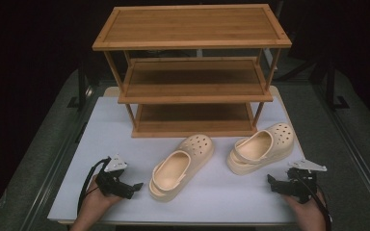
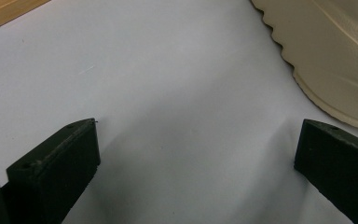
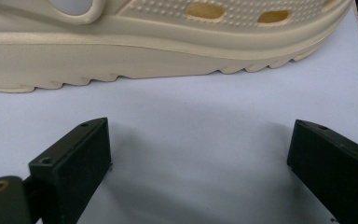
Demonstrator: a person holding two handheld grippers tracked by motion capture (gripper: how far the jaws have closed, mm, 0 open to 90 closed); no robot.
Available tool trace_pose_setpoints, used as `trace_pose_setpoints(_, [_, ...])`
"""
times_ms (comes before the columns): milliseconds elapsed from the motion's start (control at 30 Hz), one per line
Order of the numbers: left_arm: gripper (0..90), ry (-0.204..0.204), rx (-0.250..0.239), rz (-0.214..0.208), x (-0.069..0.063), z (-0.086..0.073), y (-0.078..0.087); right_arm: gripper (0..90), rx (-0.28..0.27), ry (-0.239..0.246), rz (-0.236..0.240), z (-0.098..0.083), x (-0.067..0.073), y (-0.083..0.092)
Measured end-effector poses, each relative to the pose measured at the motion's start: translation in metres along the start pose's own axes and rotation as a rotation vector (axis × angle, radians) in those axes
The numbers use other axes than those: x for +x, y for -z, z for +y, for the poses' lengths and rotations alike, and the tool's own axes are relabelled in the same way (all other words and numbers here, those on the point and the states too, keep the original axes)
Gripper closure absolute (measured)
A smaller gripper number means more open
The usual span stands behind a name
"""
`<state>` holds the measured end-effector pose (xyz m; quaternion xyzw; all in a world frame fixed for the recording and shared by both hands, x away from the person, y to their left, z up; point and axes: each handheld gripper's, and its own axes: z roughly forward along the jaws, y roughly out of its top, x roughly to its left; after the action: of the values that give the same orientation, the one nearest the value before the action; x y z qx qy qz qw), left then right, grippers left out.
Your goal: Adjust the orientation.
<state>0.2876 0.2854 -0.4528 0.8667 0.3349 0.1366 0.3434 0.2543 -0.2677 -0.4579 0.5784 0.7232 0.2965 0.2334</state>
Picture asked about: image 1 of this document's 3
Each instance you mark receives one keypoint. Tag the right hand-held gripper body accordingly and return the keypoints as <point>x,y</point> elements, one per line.
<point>298,186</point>

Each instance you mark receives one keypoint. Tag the metal frame rail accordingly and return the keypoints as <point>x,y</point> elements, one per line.
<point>56,163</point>
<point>353,150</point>

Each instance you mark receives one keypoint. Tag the black metal stand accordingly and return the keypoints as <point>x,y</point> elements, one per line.
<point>331,86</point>

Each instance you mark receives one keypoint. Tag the person's right hand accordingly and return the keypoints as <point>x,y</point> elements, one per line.
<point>305,210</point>

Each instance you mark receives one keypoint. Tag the person's left hand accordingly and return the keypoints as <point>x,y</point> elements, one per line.
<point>96,205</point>

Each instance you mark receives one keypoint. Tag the white table sheet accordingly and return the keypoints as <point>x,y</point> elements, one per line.
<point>118,138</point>

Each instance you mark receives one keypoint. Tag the cream clog shoe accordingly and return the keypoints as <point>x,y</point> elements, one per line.
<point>279,134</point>
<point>173,170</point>

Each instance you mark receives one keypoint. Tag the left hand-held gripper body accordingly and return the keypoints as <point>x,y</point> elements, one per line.
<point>110,183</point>

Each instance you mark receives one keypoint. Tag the three-tier wooden shoe rack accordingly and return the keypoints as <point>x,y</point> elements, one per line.
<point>192,25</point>

